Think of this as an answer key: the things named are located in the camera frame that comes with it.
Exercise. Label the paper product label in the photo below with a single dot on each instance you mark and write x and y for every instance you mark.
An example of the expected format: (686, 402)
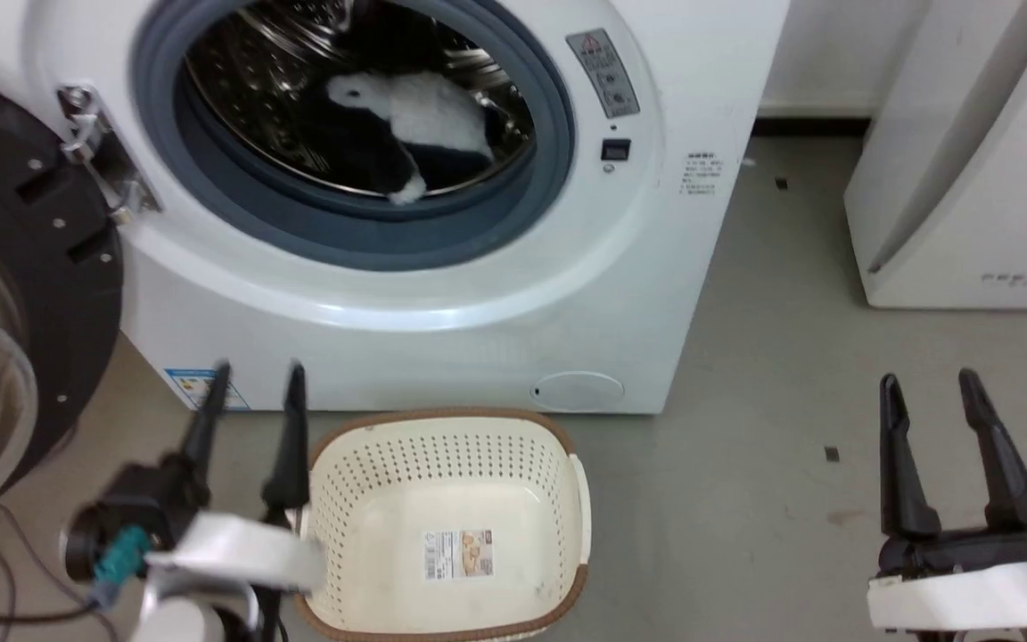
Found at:
(457, 554)

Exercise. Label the oval white filter cover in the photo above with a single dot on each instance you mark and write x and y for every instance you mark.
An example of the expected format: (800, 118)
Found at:
(578, 391)

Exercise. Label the grey warning sticker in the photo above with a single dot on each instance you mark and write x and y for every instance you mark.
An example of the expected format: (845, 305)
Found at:
(604, 76)

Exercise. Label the steel washer drum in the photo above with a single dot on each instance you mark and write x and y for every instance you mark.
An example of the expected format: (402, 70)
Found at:
(246, 89)

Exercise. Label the black and white garment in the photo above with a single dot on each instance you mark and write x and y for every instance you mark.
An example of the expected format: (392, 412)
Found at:
(433, 111)

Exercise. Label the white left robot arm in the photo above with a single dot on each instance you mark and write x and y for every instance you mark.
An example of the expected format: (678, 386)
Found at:
(179, 620)

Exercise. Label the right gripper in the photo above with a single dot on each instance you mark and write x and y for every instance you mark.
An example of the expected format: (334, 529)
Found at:
(968, 593)

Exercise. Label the white front-loading washing machine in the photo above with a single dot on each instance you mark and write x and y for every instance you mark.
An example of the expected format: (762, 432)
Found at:
(656, 294)

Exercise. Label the grey rubber door gasket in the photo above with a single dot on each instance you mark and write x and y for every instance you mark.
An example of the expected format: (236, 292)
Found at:
(344, 236)

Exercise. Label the white floor-standing appliance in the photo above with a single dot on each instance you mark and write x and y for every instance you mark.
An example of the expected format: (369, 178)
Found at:
(995, 178)

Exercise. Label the blue energy label sticker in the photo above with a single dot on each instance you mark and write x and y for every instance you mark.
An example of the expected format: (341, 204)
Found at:
(193, 390)

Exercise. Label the small printed text sticker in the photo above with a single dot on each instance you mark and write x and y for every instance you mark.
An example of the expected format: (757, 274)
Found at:
(702, 175)

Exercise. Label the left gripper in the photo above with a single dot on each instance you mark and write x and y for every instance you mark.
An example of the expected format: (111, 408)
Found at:
(157, 504)

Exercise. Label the metal door hinge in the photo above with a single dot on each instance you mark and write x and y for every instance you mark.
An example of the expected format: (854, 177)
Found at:
(99, 147)

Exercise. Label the cream perforated laundry basket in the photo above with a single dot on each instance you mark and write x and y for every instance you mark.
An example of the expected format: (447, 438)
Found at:
(389, 473)

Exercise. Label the black round washer door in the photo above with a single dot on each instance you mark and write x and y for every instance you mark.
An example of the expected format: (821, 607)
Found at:
(50, 267)

